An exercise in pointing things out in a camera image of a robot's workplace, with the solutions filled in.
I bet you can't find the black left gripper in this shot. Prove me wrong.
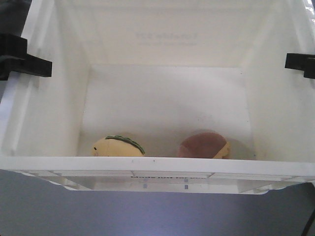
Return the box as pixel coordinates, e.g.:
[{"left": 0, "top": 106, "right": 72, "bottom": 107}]
[{"left": 0, "top": 33, "right": 52, "bottom": 81}]

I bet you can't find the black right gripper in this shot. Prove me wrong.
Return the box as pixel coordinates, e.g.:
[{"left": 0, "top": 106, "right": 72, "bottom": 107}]
[{"left": 284, "top": 53, "right": 315, "bottom": 79}]

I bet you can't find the pink round plush toy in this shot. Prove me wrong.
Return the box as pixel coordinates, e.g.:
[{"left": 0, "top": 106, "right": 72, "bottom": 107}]
[{"left": 177, "top": 132, "right": 230, "bottom": 159}]

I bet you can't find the white plastic tote box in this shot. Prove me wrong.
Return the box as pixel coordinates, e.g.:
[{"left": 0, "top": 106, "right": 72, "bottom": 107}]
[{"left": 0, "top": 0, "right": 315, "bottom": 194}]

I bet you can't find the black cable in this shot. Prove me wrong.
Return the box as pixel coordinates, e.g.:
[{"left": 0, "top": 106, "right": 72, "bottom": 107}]
[{"left": 301, "top": 213, "right": 312, "bottom": 236}]

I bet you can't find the cream plush toy green trim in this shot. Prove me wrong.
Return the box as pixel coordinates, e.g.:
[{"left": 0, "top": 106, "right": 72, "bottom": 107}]
[{"left": 91, "top": 135, "right": 145, "bottom": 157}]

